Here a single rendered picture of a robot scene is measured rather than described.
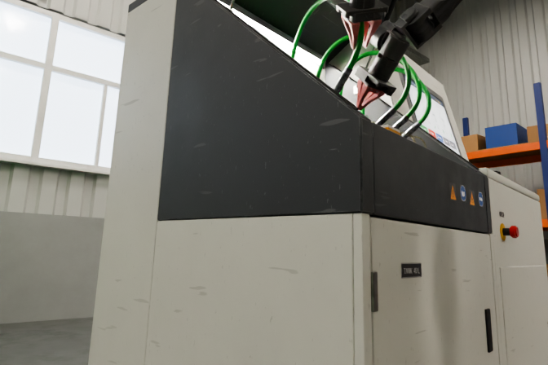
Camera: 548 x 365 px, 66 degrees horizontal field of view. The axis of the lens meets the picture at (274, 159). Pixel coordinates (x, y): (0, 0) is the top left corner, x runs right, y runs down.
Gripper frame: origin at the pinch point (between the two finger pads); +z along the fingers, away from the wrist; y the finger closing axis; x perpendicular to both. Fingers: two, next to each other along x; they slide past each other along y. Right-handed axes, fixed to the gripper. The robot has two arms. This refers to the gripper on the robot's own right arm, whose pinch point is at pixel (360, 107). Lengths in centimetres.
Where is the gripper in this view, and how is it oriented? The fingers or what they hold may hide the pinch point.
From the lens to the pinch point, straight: 114.4
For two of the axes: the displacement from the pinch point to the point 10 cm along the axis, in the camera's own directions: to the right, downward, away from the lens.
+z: -4.1, 8.0, 4.4
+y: -3.6, -5.8, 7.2
